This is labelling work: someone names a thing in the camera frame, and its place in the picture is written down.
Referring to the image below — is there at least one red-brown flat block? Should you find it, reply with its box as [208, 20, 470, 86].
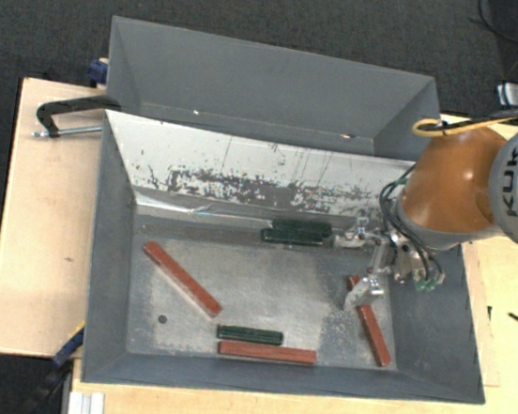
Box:
[216, 337, 319, 368]
[336, 273, 404, 369]
[135, 239, 231, 320]

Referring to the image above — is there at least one dark green flat block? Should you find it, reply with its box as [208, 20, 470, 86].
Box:
[215, 322, 285, 348]
[259, 225, 326, 251]

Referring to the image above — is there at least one grey metal bin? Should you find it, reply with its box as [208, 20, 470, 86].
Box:
[64, 14, 518, 414]

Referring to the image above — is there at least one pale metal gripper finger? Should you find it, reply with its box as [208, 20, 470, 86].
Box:
[332, 213, 384, 255]
[343, 271, 388, 316]

